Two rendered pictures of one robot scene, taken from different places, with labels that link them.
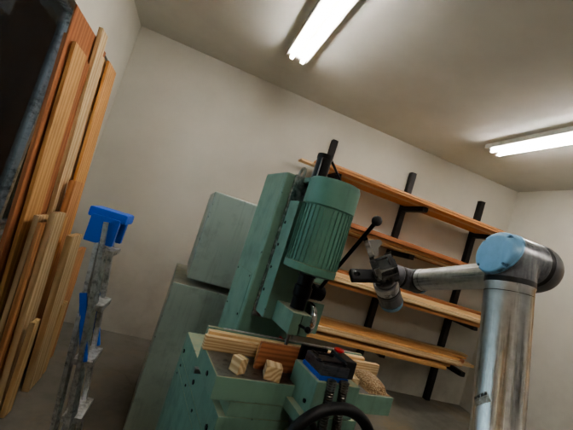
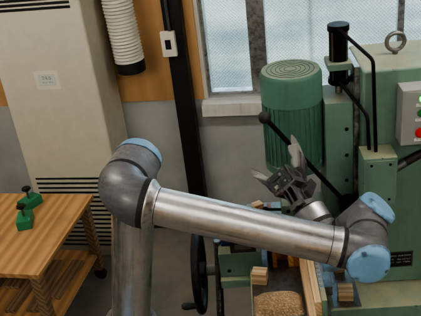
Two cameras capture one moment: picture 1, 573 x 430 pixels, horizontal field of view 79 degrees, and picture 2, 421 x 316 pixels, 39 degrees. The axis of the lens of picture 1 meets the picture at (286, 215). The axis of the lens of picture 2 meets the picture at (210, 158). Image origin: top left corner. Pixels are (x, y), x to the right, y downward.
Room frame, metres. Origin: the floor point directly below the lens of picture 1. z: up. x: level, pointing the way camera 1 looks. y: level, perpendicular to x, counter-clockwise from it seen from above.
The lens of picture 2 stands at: (1.68, -1.64, 2.10)
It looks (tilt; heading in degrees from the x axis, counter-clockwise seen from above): 28 degrees down; 118
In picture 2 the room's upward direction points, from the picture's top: 7 degrees counter-clockwise
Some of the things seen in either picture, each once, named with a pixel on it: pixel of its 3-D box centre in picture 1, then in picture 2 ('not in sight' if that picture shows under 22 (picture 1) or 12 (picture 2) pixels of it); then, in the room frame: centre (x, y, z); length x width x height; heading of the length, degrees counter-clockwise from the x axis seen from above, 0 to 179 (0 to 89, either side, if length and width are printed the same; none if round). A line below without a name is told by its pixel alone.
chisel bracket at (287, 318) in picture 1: (291, 320); (303, 210); (1.17, -0.12, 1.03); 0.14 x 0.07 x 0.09; 23
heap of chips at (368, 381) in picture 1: (367, 378); (278, 300); (1.18, -0.43, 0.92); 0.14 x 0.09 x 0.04; 23
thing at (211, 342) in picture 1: (300, 357); (300, 249); (1.18, -0.19, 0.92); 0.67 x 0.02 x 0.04; 113
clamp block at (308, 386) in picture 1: (322, 388); (240, 251); (0.99, -0.24, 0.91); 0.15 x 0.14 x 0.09; 113
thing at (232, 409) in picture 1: (280, 394); not in sight; (1.09, -0.15, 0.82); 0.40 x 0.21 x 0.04; 113
